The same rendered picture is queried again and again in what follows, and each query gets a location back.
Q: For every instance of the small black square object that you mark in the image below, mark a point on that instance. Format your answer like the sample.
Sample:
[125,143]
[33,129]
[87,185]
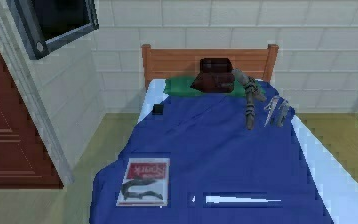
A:
[158,109]

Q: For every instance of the grey striped baseball bat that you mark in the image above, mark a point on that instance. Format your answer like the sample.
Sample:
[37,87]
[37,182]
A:
[250,100]

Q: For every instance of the dark framed window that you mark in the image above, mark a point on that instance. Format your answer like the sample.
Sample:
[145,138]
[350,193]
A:
[58,20]

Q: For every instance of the red and white book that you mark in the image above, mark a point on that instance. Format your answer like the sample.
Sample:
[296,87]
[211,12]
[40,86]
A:
[144,181]

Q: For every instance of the green pillow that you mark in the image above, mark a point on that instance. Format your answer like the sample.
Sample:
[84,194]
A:
[178,86]

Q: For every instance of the wooden bed with blue blanket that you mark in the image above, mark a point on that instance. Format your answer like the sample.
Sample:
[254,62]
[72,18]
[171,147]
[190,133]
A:
[213,146]

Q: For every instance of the dark red brown box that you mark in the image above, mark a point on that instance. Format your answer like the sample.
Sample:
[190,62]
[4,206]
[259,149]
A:
[215,76]

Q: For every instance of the dark red room door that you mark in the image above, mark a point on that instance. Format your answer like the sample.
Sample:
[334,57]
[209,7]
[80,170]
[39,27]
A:
[10,133]

